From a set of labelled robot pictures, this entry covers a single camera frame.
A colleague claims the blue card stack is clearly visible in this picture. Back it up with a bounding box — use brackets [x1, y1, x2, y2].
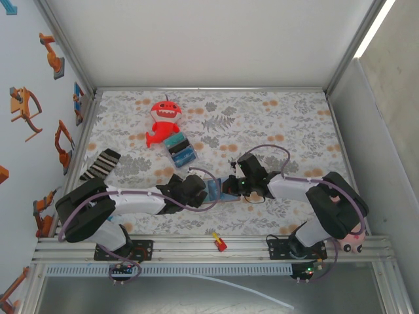
[162, 131, 198, 169]

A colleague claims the dark credit card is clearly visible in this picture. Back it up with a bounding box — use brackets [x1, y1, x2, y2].
[168, 139, 191, 155]

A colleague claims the teal credit card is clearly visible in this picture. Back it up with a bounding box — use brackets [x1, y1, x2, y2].
[163, 133, 185, 148]

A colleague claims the small red yellow toy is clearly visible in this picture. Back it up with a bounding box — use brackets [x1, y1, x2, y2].
[211, 232, 228, 252]

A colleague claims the floral patterned tablecloth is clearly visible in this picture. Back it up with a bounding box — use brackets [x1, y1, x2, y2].
[67, 90, 365, 236]

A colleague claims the red shark plush toy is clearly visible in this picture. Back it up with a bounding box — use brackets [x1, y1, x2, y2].
[145, 94, 181, 148]

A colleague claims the black white striped sock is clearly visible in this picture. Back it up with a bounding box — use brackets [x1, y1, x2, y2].
[79, 148, 121, 183]

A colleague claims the pink plush toy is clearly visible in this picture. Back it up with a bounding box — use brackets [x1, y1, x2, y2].
[338, 225, 367, 254]

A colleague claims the white plastic tube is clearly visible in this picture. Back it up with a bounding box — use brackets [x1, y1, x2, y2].
[183, 273, 295, 310]

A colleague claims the white light strip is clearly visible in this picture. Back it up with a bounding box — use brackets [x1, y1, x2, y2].
[353, 0, 399, 60]

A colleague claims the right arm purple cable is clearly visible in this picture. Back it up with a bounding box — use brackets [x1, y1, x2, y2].
[248, 143, 366, 284]

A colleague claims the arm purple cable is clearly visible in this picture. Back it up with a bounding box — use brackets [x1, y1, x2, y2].
[58, 166, 221, 286]
[248, 143, 366, 284]

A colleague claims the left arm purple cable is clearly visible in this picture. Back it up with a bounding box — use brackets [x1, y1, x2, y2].
[58, 166, 221, 286]

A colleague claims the aluminium frame long rail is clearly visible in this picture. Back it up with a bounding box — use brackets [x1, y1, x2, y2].
[31, 234, 397, 265]

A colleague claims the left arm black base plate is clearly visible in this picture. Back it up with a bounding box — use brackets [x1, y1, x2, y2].
[94, 239, 154, 262]

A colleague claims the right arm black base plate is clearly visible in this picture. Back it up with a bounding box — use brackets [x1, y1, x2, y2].
[266, 234, 328, 261]

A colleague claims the white slotted cable duct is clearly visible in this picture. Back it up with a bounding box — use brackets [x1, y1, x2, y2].
[45, 264, 293, 276]

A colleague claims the aluminium frame thin rail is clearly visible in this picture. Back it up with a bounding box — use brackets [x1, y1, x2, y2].
[94, 86, 329, 93]

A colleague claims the aluminium frame side rail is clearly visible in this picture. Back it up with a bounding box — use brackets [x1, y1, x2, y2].
[54, 93, 102, 236]

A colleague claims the blue orange gantry wall sticker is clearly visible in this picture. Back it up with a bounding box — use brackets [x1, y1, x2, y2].
[72, 82, 86, 127]

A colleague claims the aluminium frame post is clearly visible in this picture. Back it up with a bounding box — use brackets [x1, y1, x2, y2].
[34, 0, 98, 96]
[325, 0, 389, 96]

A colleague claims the orange robot claw wall sticker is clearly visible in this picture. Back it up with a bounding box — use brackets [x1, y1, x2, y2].
[9, 86, 44, 143]

